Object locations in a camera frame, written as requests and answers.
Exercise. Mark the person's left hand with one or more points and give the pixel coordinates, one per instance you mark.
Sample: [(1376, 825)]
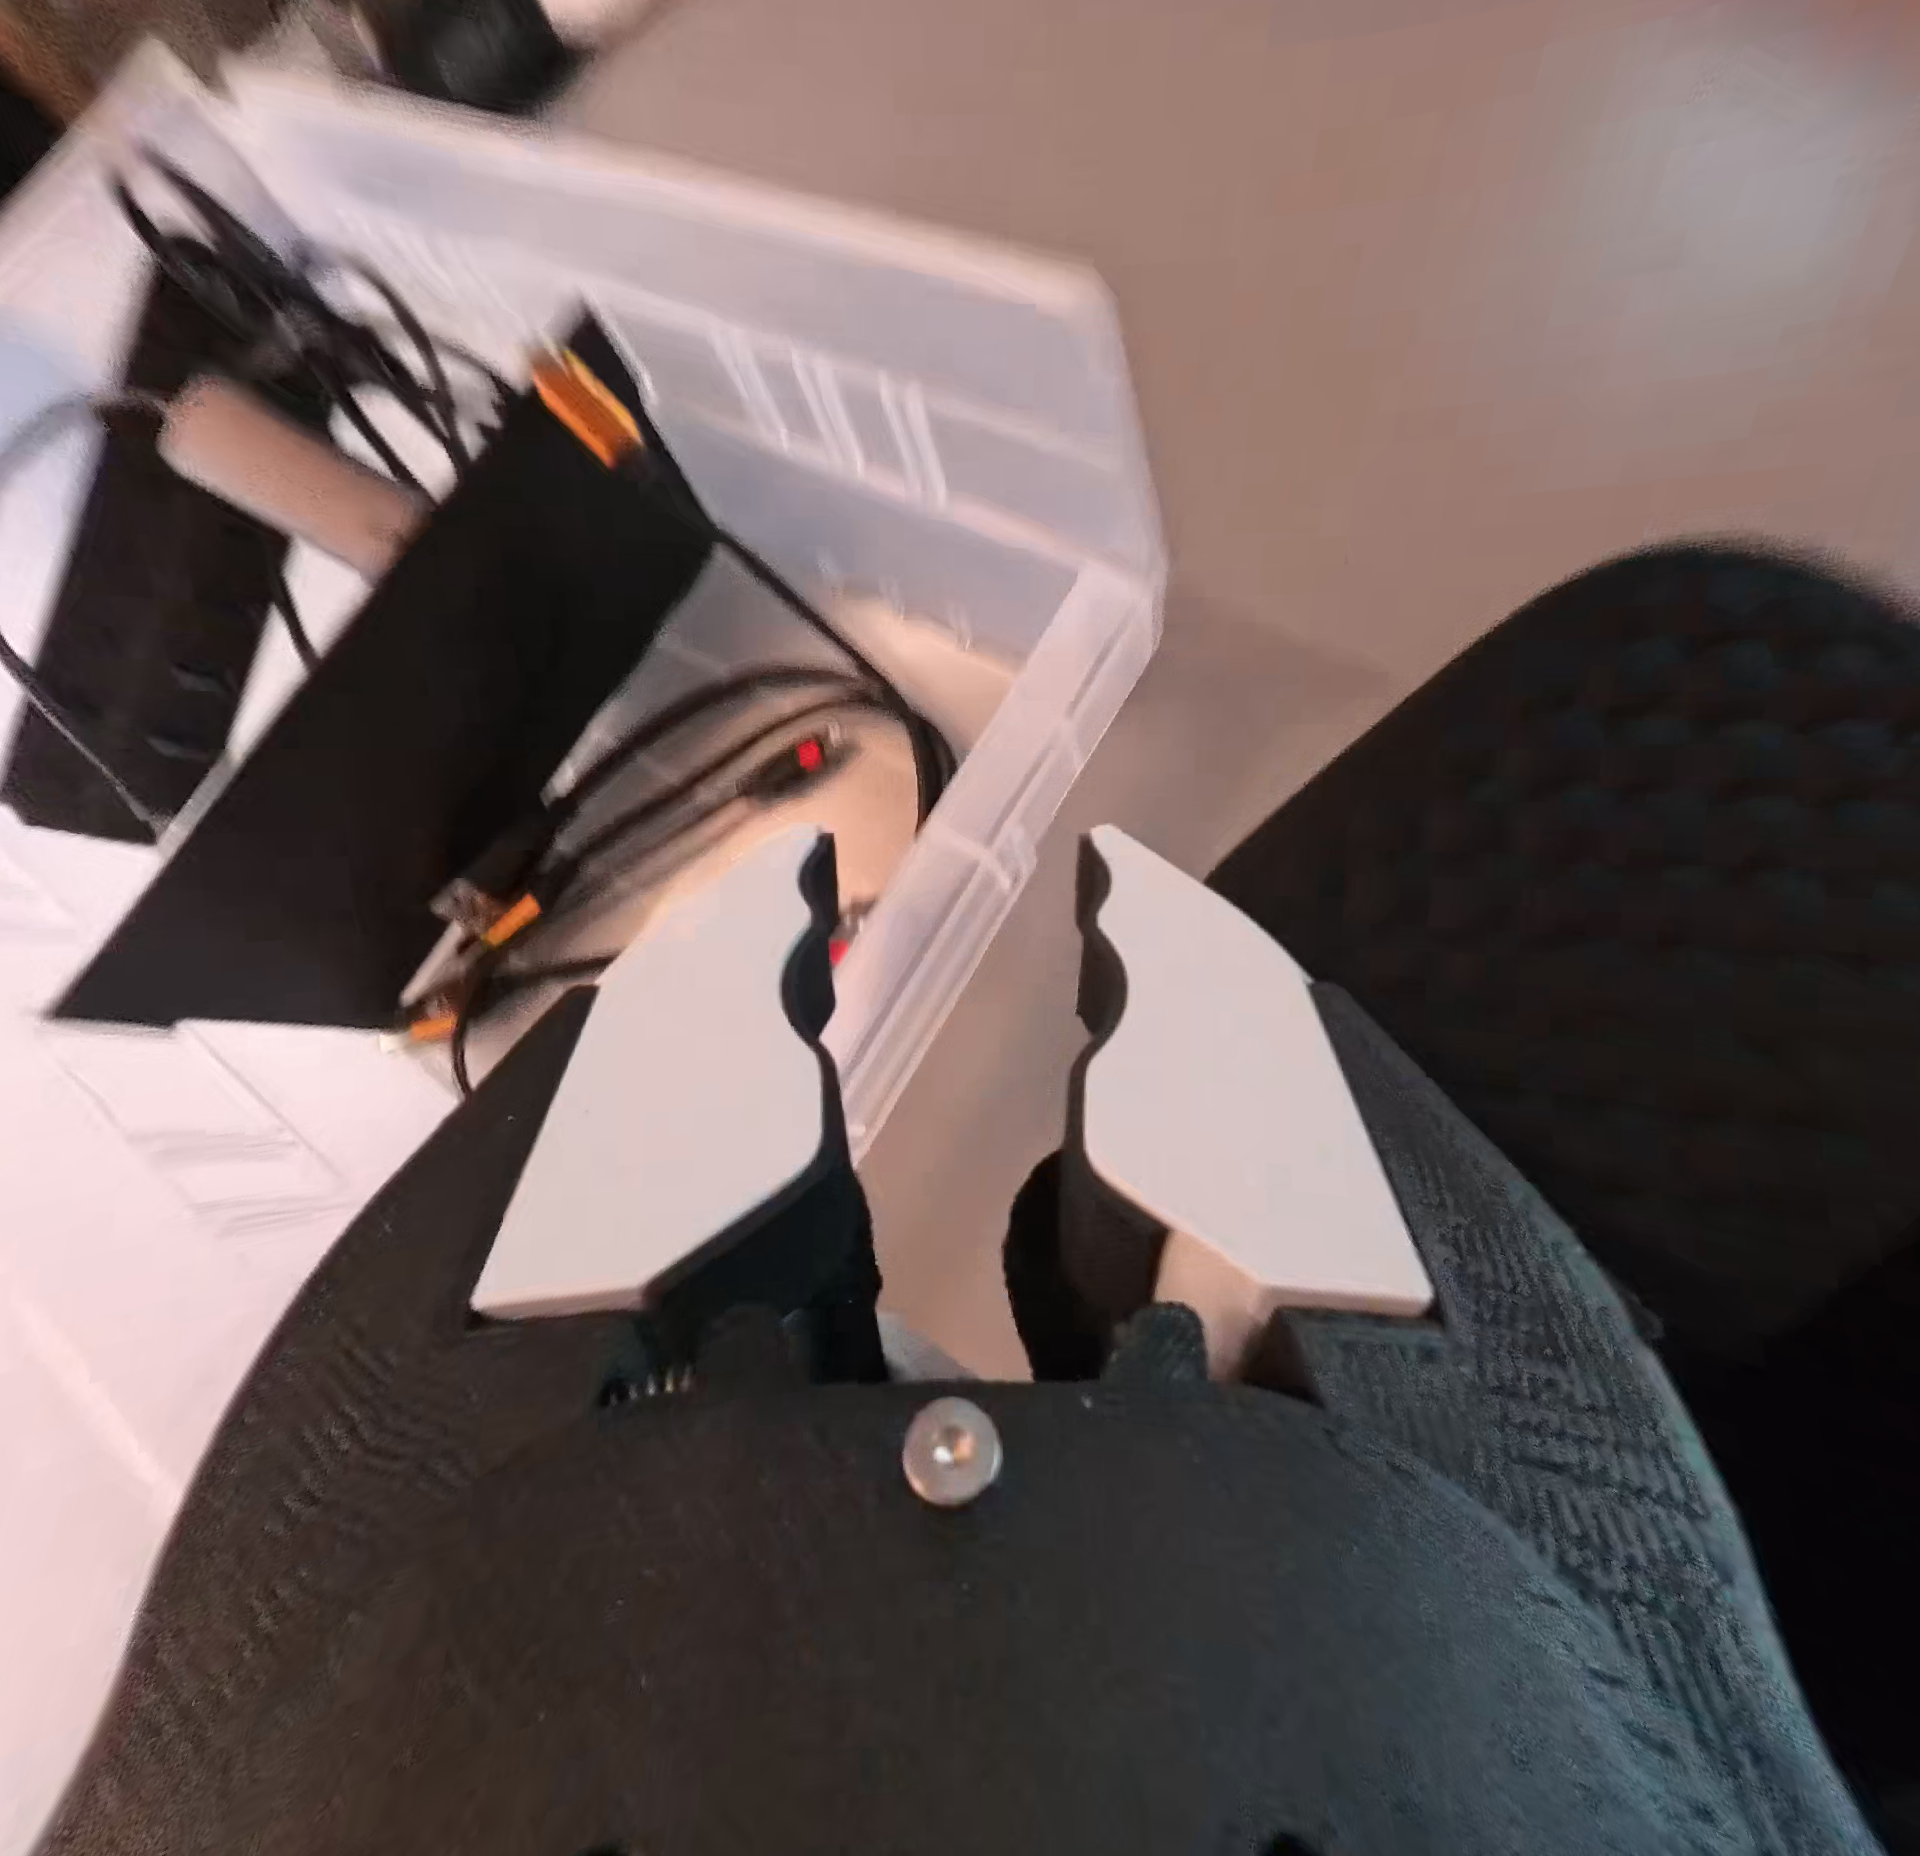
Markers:
[(918, 1353)]

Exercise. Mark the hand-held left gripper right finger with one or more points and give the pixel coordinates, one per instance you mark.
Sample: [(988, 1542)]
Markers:
[(1245, 1122)]

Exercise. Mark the black bin divider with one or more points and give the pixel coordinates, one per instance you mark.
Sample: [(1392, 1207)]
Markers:
[(449, 718)]

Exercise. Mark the clear plastic bin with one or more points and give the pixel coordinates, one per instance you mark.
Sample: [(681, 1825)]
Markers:
[(899, 433)]

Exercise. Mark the long black usb hub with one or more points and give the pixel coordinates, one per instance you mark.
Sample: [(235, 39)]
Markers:
[(136, 626)]

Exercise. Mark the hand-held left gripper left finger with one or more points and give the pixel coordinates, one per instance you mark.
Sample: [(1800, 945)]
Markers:
[(675, 1106)]

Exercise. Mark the grey usb hub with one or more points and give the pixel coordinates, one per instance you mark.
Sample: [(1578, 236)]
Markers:
[(285, 484)]

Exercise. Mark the black mesh wrist rest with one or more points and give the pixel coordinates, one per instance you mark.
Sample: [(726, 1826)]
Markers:
[(1620, 911)]

